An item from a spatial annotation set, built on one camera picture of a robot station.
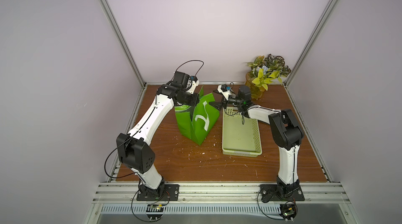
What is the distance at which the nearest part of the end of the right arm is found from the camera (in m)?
0.79

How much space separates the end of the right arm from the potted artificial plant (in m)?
0.17

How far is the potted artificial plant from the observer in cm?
92
